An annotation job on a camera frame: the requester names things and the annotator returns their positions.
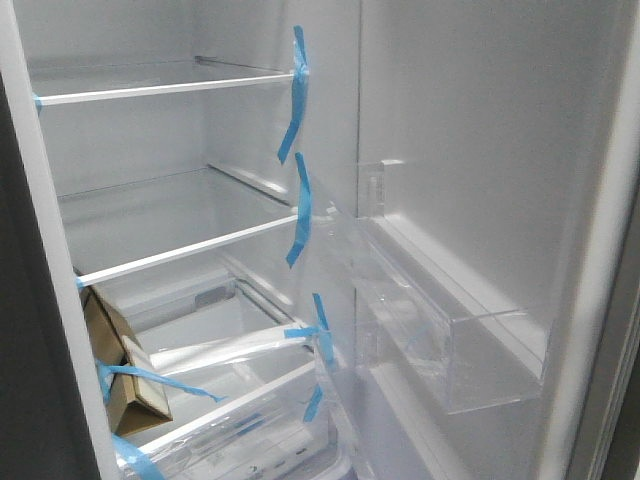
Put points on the brown cardboard box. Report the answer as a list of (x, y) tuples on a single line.
[(134, 402)]

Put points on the glass fridge shelf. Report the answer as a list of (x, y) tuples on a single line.
[(119, 230), (71, 85)]

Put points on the clear lower crisper drawer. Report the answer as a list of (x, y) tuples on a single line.
[(258, 433)]

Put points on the bottom left blue tape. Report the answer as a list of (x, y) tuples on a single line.
[(140, 463)]

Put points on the lower glass drawer cover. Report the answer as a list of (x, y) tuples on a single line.
[(227, 324)]

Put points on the blue tape strip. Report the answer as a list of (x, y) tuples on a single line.
[(299, 94), (303, 222), (321, 331)]

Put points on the upper blue tape strip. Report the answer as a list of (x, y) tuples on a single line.
[(299, 94)]

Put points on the middle blue tape strip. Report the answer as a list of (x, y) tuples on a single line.
[(303, 222)]

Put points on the blue tape on cardboard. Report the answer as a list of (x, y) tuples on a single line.
[(150, 377)]

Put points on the clear door shelf bin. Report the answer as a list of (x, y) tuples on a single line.
[(451, 334)]

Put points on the middle glass fridge shelf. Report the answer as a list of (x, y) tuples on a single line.
[(119, 230)]

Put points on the white fridge cabinet body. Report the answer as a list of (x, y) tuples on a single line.
[(54, 423)]

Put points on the small blue drawer tape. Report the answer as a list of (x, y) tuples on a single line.
[(313, 405)]

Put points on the white fridge door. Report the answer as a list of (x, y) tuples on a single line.
[(508, 133)]

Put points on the lower blue tape strip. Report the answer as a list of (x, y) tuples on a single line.
[(321, 331)]

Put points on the top glass fridge shelf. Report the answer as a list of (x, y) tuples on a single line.
[(71, 85)]

